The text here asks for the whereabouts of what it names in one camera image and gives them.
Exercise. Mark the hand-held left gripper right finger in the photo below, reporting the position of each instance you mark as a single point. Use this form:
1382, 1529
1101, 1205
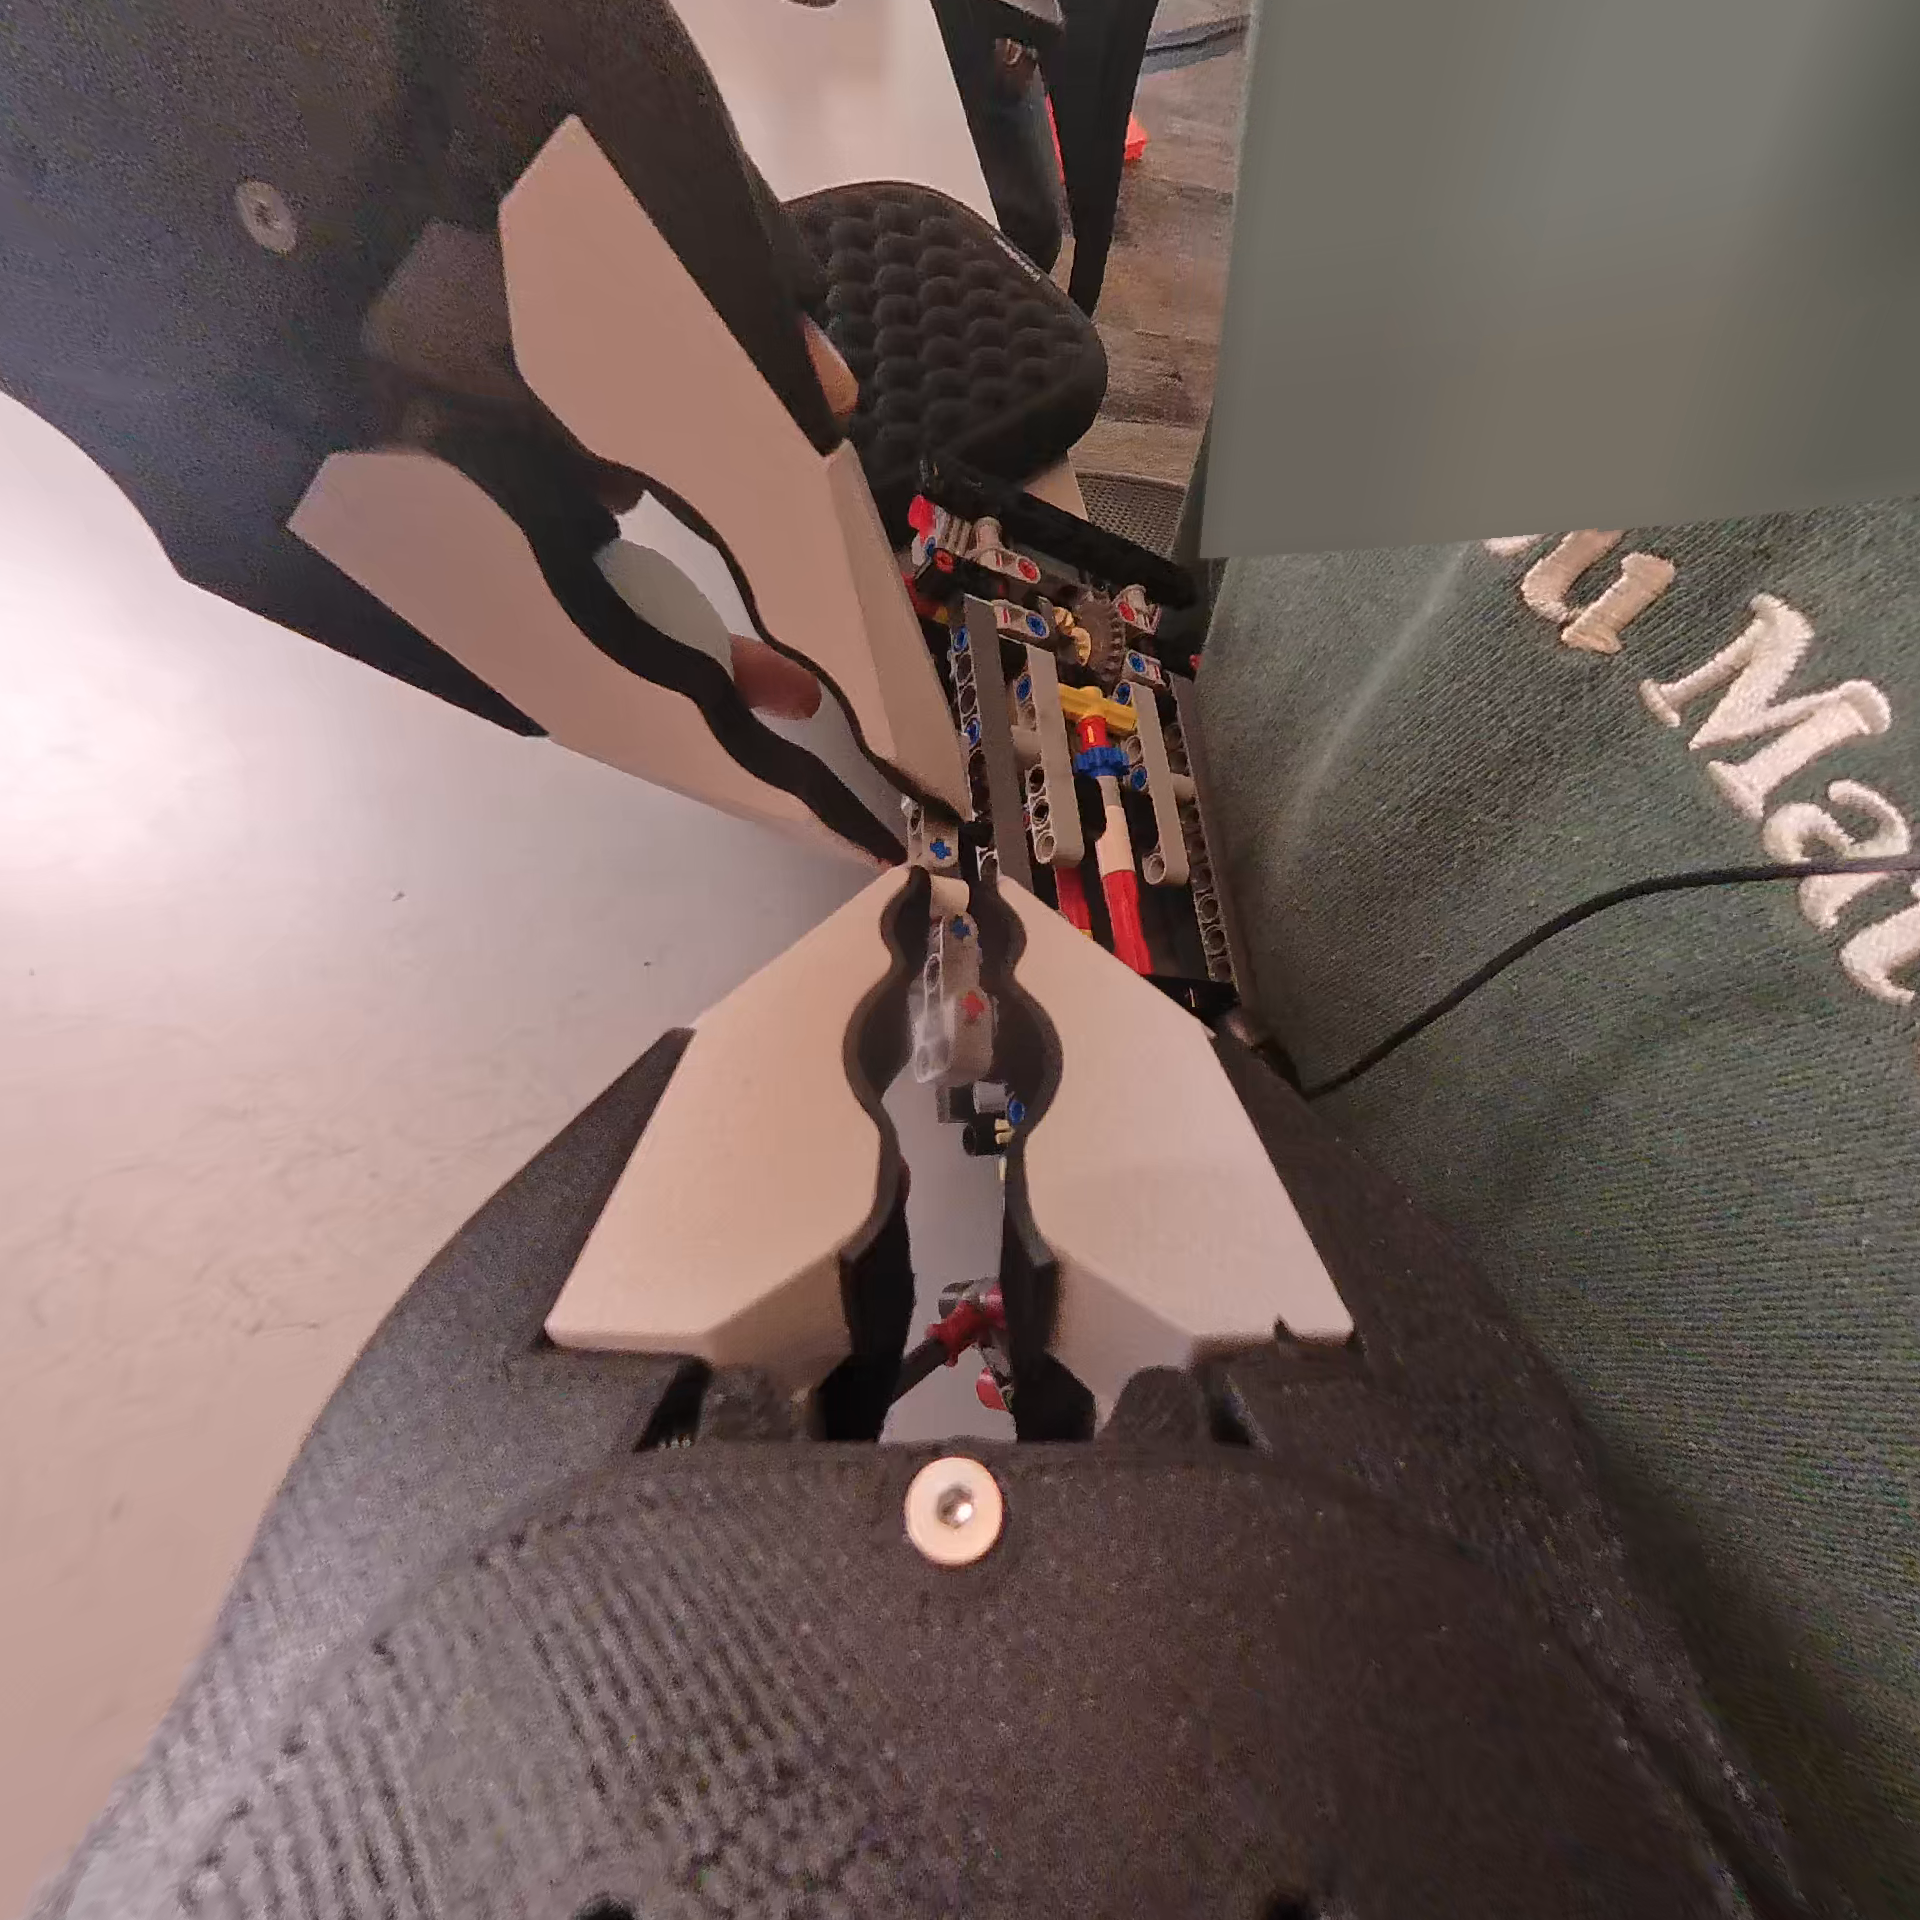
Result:
1185, 1185

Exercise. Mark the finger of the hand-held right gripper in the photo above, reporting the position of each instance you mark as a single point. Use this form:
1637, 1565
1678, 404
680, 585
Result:
705, 389
494, 601

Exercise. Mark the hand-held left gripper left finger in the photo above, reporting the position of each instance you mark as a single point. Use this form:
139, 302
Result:
734, 1185

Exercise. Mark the multicoloured lego technic model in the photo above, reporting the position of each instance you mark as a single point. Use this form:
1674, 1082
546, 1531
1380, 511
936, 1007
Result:
1108, 810

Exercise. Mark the person's right hand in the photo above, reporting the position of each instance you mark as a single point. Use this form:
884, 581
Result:
773, 682

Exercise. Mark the black dimpled chair armrest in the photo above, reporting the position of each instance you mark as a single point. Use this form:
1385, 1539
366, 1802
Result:
960, 331

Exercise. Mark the dark green embroidered sweatshirt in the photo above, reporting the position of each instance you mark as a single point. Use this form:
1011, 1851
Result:
1576, 1201

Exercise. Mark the grey mesh chair seat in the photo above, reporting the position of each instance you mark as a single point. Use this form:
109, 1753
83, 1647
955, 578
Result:
1141, 495

